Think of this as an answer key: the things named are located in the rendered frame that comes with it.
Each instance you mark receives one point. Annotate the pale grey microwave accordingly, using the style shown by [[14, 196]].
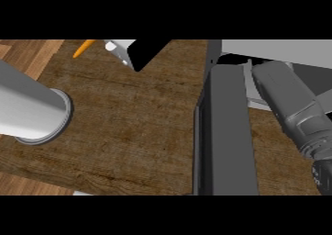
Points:
[[280, 50]]

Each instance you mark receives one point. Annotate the black wedge-shaped object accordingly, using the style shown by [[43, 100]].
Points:
[[147, 53]]

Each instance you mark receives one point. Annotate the small white object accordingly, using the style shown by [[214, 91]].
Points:
[[81, 193]]

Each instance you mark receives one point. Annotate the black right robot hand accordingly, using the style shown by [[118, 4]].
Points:
[[327, 179]]

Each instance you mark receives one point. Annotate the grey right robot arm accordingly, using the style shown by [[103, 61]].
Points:
[[289, 101]]

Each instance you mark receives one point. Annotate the orange carrot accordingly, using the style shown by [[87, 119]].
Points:
[[82, 49]]

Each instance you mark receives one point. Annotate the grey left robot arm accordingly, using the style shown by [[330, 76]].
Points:
[[23, 107]]

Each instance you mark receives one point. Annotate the white milk carton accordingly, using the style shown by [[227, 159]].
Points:
[[119, 49]]

